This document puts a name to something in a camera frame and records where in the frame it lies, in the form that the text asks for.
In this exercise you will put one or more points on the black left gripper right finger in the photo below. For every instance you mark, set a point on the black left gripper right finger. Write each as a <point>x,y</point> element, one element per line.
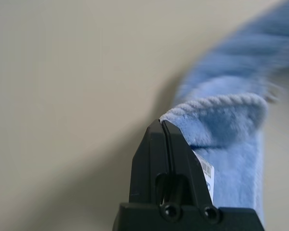
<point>185,163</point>

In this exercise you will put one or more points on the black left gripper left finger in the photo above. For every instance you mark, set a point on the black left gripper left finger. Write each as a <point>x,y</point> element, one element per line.
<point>147,163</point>

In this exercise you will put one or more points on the blue terry towel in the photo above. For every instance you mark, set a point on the blue terry towel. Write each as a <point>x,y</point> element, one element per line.
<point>231,125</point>

